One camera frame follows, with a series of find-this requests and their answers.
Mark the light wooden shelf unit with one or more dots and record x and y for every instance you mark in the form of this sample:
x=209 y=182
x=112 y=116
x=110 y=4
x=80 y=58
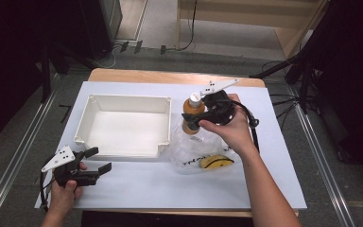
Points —
x=296 y=38

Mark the metal floor rail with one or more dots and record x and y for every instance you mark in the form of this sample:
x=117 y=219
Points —
x=321 y=157
x=15 y=160

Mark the person's left hand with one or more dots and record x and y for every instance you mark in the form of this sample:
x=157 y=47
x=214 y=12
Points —
x=63 y=197

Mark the white plastic tray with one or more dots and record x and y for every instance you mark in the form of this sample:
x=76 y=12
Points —
x=126 y=132

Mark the white table mat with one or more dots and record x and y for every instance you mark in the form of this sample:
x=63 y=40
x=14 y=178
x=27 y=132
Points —
x=157 y=186

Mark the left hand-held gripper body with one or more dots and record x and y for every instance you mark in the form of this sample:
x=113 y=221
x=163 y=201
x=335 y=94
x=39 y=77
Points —
x=71 y=175

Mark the black metal post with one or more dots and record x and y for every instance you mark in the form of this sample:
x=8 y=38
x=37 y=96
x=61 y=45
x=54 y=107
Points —
x=45 y=75

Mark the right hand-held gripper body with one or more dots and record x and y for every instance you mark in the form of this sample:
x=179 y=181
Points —
x=217 y=108

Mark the orange juice bottle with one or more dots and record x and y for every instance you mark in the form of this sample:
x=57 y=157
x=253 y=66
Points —
x=193 y=108

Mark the person's right hand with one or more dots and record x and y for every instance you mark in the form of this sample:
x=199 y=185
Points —
x=233 y=132

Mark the small black floor object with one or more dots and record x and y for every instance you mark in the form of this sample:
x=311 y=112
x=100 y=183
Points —
x=163 y=49
x=138 y=46
x=124 y=46

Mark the wooden table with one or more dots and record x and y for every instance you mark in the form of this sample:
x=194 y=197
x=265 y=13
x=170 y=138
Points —
x=123 y=75

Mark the black tripod stand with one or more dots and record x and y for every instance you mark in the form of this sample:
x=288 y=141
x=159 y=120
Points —
x=305 y=78

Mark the dark cabinet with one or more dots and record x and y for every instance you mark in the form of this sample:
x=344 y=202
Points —
x=113 y=15

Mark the clear printed plastic bag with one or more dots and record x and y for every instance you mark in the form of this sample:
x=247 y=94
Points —
x=195 y=151

